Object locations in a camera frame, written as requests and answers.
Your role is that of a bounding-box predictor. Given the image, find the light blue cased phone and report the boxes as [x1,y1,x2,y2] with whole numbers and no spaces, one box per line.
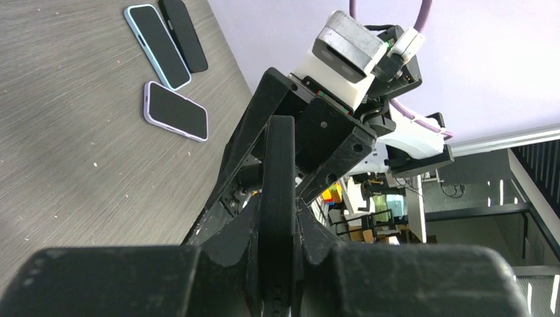
[123,4,192,91]

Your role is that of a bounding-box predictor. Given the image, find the black phone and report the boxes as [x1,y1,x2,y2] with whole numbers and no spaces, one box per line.
[258,116,295,316]
[158,0,209,73]

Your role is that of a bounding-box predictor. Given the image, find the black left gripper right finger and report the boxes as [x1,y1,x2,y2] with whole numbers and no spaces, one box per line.
[291,200,529,316]

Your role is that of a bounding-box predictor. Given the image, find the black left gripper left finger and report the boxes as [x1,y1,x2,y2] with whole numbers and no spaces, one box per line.
[1,196,261,316]

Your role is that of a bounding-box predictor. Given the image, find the lilac cased phone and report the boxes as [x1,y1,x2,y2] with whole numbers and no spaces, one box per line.
[143,81,209,142]

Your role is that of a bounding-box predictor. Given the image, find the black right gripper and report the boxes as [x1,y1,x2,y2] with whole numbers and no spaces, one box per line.
[182,67,396,245]

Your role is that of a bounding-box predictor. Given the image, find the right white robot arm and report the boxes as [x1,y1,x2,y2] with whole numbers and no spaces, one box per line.
[184,14,454,244]

